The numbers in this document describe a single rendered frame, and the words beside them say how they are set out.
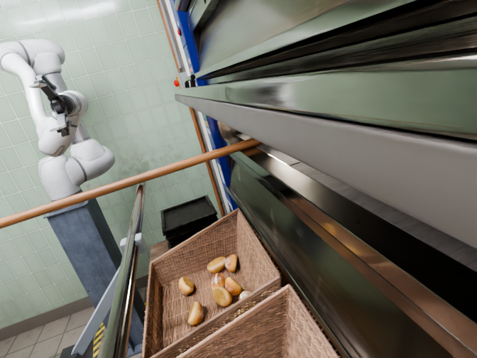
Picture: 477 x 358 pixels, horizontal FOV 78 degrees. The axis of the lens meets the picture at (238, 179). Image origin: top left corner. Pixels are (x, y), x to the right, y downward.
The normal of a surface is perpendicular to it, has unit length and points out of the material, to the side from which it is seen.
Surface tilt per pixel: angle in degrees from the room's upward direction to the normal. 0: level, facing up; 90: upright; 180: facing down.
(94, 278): 90
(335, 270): 70
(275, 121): 80
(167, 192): 90
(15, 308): 90
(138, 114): 90
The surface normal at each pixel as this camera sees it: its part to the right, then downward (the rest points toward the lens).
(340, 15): -0.96, -0.02
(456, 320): -0.94, 0.31
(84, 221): 0.25, 0.28
